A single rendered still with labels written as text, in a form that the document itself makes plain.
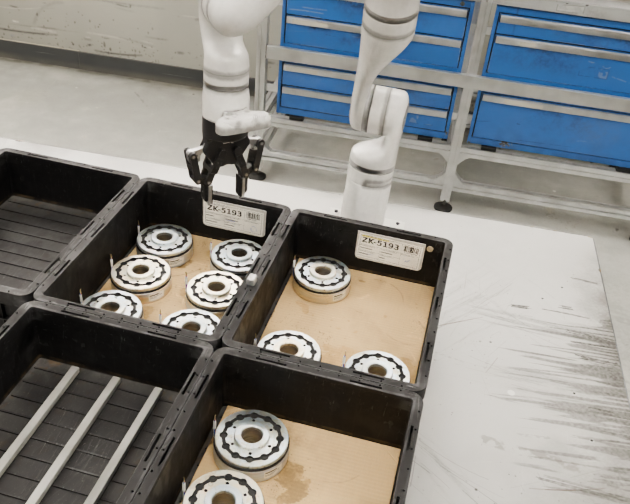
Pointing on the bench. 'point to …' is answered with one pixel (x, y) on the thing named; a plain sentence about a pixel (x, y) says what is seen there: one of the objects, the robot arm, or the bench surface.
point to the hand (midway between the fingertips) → (224, 190)
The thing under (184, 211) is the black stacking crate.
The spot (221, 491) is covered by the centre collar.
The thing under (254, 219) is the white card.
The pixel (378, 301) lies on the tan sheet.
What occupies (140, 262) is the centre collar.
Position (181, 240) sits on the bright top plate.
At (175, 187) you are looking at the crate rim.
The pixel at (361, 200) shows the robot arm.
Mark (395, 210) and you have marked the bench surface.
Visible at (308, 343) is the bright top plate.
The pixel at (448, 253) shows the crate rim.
